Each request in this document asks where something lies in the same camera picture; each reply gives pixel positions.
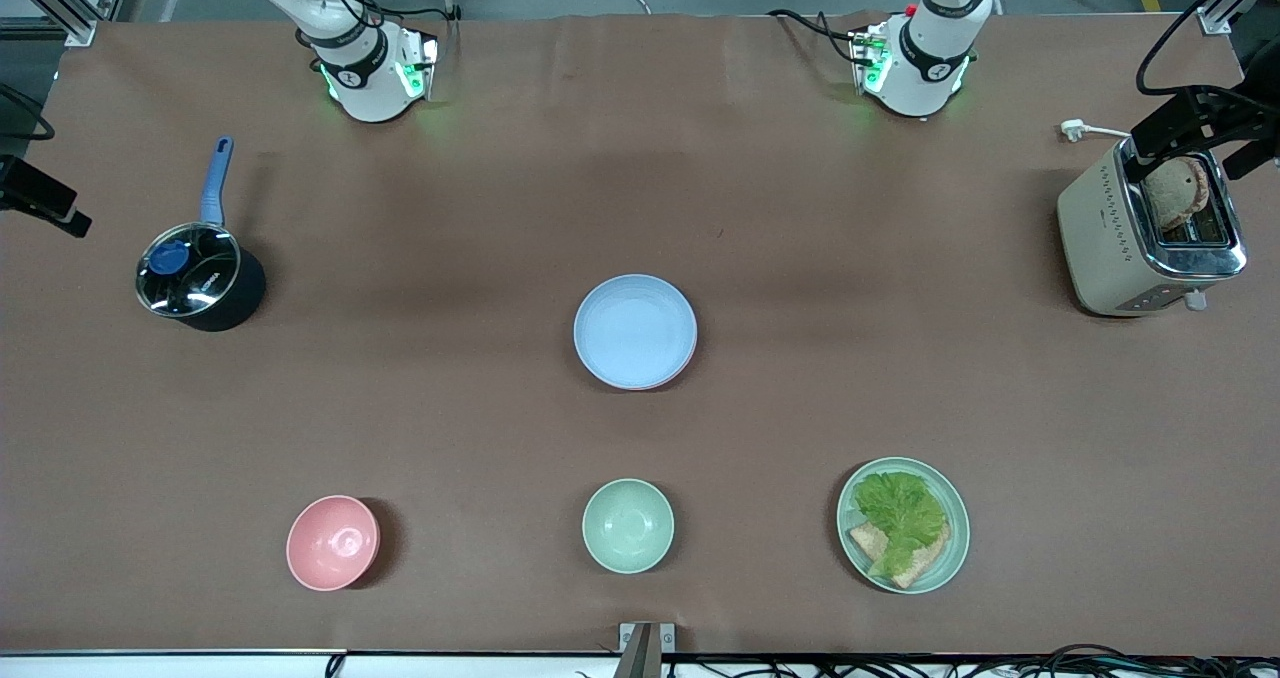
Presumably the wide shallow pink bowl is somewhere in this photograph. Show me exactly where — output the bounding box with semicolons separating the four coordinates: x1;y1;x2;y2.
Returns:
585;328;699;392

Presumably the wide shallow blue bowl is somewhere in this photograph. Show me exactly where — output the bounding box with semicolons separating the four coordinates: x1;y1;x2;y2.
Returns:
573;274;699;391

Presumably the brown toast slice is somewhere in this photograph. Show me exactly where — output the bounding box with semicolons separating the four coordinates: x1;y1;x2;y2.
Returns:
1143;156;1211;231

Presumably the beige and chrome toaster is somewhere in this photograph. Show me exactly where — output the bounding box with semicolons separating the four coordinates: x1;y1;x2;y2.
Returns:
1057;134;1249;317

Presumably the glass lid with blue knob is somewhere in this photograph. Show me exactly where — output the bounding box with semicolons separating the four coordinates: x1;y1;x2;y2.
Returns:
135;222;243;317

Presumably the small deep pink bowl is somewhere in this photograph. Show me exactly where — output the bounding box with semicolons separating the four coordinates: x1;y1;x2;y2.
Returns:
286;495;381;592

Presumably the green plate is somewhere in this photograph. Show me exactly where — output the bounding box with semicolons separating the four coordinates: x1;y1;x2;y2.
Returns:
836;456;971;595

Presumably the green lettuce leaf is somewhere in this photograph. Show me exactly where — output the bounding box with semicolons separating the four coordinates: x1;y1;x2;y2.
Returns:
852;470;949;579

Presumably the white table edge strip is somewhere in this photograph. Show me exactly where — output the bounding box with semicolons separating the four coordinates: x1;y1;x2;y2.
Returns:
0;648;1280;678

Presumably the brown bread slice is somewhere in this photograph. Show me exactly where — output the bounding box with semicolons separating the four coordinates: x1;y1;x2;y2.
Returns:
848;520;951;590

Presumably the small deep green bowl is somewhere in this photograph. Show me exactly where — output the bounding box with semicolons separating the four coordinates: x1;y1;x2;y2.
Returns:
582;478;676;575

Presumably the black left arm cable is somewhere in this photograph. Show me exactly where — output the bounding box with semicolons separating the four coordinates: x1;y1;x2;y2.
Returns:
1135;0;1263;95

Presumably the white power plug with cord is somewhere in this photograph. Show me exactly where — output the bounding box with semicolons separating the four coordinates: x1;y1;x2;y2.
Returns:
1060;119;1131;144

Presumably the dark saucepan with blue handle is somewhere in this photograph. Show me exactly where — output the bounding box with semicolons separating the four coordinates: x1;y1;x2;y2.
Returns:
135;136;267;333

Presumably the grey metal bracket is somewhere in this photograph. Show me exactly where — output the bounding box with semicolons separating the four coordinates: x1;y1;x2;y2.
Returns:
618;622;677;678

